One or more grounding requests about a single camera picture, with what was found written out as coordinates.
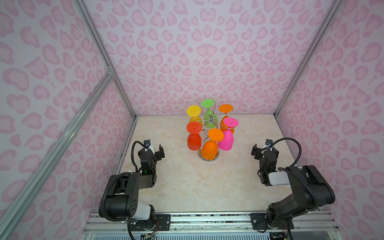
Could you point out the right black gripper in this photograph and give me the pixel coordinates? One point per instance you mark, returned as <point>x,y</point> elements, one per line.
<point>255,151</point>

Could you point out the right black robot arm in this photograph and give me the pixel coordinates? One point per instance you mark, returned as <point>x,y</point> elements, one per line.
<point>309,188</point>

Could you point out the orange wine glass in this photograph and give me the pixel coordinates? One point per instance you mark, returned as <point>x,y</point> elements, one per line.
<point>226,109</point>
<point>210,148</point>

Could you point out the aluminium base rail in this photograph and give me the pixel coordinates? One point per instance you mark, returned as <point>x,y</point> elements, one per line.
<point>318,225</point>

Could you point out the pink wine glass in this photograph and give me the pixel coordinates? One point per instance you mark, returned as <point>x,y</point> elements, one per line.
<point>227,143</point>

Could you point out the red wine glass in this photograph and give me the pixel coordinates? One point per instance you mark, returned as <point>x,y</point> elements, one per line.
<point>194,140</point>

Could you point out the chrome wire glass rack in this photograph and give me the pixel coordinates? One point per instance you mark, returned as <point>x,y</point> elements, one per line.
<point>205,130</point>

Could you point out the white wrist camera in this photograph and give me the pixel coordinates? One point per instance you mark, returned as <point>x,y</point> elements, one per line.
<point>147,143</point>
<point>268,143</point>

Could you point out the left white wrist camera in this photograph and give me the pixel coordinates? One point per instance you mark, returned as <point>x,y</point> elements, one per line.
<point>147,143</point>

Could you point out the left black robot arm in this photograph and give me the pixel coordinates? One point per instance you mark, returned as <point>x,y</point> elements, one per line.
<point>120,200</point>

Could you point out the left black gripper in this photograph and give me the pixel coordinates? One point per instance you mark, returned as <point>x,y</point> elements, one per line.
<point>160,153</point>

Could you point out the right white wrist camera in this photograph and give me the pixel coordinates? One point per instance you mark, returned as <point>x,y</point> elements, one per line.
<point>268,143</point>

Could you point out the yellow wine glass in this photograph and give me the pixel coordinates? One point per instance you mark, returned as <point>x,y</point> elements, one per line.
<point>194,112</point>

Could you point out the green wine glass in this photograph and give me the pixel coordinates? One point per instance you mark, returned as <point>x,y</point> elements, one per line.
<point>210,118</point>

